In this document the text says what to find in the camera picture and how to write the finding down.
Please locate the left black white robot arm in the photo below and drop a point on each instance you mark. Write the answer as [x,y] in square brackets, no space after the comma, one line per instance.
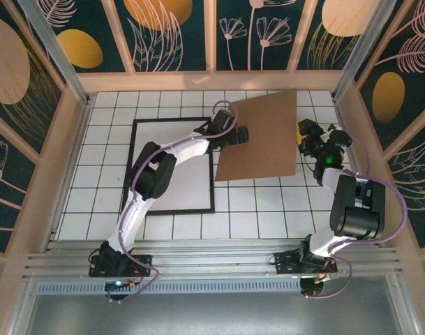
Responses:
[191,148]

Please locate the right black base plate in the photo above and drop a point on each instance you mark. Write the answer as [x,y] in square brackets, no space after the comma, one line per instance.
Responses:
[285,261]

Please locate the aluminium mounting rail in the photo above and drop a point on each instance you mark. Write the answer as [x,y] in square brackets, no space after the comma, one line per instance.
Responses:
[212,258]

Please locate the aluminium corner post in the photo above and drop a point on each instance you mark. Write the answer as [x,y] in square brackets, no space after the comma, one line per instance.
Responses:
[55,52]
[364,45]

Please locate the landscape photo print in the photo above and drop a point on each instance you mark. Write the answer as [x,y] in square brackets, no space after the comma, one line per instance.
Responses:
[177,167]

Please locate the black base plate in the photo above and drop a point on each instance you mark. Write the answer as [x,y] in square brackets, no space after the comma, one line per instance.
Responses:
[285,261]
[142,263]

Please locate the grey metal sheet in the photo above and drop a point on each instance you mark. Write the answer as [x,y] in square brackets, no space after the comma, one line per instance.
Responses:
[212,314]

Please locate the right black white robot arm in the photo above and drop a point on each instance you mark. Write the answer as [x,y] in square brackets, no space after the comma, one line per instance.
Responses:
[355,209]

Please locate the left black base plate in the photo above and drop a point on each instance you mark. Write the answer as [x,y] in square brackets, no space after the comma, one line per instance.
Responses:
[142,263]

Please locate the brown backing board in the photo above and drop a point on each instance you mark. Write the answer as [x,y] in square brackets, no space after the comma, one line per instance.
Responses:
[264,139]

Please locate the black picture frame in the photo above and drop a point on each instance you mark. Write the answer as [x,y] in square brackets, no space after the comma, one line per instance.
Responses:
[170,119]

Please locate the small electronics board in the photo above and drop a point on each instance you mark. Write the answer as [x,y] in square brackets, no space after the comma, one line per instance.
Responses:
[123,284]
[325,277]

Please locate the aluminium side rail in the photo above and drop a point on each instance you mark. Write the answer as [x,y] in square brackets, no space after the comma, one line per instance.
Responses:
[67,174]
[360,157]

